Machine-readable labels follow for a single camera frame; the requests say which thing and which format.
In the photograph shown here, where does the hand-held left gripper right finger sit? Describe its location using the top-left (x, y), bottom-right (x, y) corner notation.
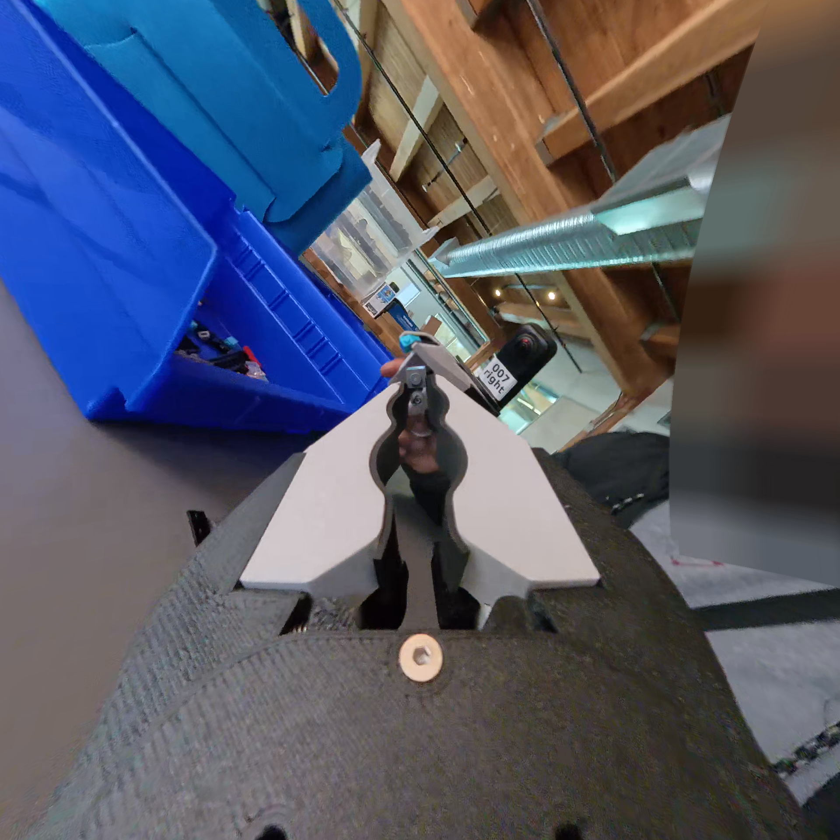
top-left (430, 387), bottom-right (601, 608)

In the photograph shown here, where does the wooden workbench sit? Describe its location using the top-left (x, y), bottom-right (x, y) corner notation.
top-left (303, 249), bottom-right (395, 329)

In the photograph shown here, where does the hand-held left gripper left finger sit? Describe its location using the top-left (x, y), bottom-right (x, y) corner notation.
top-left (239, 384), bottom-right (403, 593)

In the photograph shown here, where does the small toy brick assembly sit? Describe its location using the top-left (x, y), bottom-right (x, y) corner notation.
top-left (403, 367), bottom-right (435, 438)

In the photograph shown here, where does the large blue plastic bin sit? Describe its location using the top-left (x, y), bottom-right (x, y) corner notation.
top-left (0, 0), bottom-right (395, 435)

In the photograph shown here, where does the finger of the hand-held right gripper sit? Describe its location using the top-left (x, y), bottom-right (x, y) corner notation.
top-left (390, 344), bottom-right (476, 395)

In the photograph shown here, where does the person's right forearm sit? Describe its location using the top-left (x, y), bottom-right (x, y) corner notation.
top-left (554, 432), bottom-right (672, 529)

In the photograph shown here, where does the black lanyard strap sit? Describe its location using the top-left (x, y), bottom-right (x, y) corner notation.
top-left (696, 586), bottom-right (840, 782)

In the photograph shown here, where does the grey desk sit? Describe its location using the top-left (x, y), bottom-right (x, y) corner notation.
top-left (0, 279), bottom-right (309, 840)

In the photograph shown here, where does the person's grey sweater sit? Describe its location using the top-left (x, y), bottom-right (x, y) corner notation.
top-left (630, 512), bottom-right (840, 795)

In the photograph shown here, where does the pile of mixed toy bricks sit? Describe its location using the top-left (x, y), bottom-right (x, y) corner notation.
top-left (174, 301), bottom-right (270, 383)

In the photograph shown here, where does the clear plastic drawer unit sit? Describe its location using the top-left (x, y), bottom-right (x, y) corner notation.
top-left (308, 141), bottom-right (437, 299)

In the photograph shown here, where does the silver ventilation duct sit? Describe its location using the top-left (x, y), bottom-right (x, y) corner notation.
top-left (430, 118), bottom-right (729, 280)

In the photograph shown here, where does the person's right hand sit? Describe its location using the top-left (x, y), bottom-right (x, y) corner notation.
top-left (381, 357), bottom-right (441, 475)

